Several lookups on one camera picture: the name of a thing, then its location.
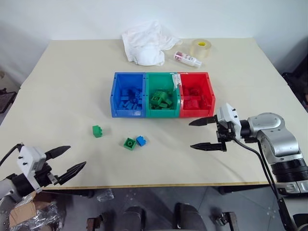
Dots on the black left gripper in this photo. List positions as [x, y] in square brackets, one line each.
[44, 175]

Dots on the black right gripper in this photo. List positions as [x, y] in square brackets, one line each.
[225, 134]

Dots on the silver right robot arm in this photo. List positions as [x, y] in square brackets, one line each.
[276, 134]

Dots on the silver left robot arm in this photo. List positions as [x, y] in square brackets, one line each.
[16, 185]

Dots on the white tape strip on bins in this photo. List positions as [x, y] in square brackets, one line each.
[176, 80]

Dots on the red plastic bin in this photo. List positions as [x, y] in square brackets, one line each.
[209, 96]

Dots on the tall green building block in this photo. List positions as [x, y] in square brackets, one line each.
[97, 132]

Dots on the clear plastic wrap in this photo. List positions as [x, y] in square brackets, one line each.
[106, 195]

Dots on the large green building block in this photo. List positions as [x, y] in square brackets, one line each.
[158, 97]

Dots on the green plastic bin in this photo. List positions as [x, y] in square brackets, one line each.
[148, 111]

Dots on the small blue building block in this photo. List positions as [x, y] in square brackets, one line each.
[141, 141]

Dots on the flat green building block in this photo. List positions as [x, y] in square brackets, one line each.
[129, 144]

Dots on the brown cardboard box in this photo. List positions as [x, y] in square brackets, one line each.
[21, 211]

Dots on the small clear spray bottle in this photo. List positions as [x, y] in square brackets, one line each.
[187, 59]

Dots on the blue plastic bin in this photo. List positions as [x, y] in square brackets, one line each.
[115, 96]

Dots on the clear tape roll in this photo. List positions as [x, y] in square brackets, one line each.
[201, 49]

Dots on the black rack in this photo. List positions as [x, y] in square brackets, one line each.
[6, 101]

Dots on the dark chair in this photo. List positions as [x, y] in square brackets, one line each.
[297, 84]

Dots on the crumpled white cloth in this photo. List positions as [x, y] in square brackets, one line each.
[146, 43]

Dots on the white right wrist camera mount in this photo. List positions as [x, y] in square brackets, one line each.
[227, 115]

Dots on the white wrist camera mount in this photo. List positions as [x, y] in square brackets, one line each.
[227, 115]
[29, 158]

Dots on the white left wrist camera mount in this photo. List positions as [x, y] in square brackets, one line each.
[29, 158]

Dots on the black table frame bar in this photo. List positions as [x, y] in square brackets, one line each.
[243, 189]

